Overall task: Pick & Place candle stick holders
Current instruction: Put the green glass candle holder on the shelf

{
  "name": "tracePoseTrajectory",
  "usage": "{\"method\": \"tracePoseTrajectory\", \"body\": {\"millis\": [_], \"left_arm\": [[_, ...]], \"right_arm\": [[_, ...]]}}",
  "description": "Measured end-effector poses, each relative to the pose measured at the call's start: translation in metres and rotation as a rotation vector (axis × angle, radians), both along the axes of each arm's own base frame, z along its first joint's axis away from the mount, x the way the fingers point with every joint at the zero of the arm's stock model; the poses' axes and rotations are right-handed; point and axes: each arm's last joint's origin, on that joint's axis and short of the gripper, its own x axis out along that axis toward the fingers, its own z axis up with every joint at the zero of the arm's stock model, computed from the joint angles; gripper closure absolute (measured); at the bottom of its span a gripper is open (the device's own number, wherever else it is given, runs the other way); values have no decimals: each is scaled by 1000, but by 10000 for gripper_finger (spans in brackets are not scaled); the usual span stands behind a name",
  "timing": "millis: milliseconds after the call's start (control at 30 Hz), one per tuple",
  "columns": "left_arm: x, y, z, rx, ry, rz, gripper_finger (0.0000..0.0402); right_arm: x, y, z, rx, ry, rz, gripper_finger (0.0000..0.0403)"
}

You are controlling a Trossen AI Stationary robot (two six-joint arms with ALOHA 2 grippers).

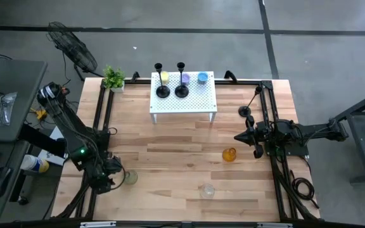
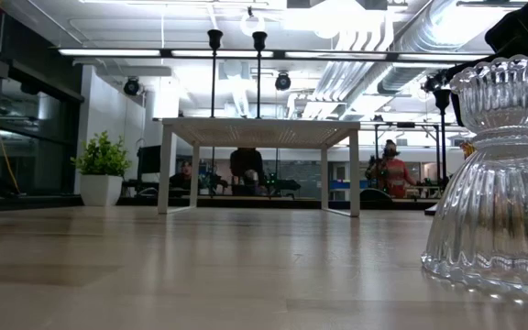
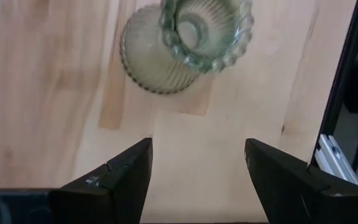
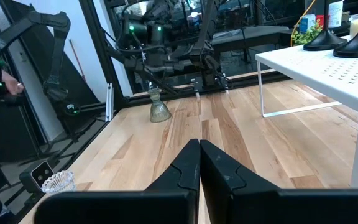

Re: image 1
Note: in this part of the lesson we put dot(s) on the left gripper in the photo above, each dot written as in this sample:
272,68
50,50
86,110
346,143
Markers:
103,185

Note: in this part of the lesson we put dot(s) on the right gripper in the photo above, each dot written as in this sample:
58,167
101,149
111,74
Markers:
255,136

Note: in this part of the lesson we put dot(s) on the black tall candlestick holder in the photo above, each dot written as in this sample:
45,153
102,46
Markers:
245,111
181,91
163,92

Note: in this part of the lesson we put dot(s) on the green glass candlestick holder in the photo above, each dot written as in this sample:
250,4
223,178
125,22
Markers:
131,177

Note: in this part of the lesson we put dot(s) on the blue candle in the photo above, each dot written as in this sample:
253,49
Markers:
202,77

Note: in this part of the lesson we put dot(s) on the purple candle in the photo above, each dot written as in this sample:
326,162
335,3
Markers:
186,78

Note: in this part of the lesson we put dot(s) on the yellow candle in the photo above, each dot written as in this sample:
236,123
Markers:
165,77

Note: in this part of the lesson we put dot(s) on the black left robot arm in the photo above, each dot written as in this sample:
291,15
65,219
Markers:
71,126

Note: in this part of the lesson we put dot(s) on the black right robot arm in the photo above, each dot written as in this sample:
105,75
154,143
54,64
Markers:
296,133

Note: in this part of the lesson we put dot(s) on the amber glass candlestick holder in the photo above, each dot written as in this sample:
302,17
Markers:
229,154

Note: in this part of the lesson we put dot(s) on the white paper sheet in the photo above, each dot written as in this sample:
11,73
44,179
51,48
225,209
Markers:
52,157

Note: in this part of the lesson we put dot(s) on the white perforated metal shelf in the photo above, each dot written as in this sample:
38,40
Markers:
195,101

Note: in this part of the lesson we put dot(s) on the clear glass candlestick holder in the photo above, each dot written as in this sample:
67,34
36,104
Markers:
207,190

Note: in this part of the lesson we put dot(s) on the white wipes canister yellow lid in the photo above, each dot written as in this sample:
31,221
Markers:
33,163

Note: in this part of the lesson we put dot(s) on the black oblong object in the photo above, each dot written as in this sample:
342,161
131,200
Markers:
43,139

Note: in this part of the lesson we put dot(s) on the green plant in white pot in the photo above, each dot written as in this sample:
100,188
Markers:
114,77

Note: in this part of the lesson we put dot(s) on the grey metal bench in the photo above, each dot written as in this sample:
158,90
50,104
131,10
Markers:
360,133

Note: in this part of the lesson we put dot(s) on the clear plastic bag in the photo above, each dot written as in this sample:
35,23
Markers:
3,109

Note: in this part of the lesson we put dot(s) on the black floor fan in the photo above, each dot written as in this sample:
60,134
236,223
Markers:
71,47

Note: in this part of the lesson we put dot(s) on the grey side desk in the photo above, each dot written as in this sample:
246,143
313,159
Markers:
8,79

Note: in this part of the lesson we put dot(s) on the silver metal bracket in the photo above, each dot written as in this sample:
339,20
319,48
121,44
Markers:
274,225
97,225

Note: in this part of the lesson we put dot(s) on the black aluminium table frame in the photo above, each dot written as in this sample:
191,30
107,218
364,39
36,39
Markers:
101,98

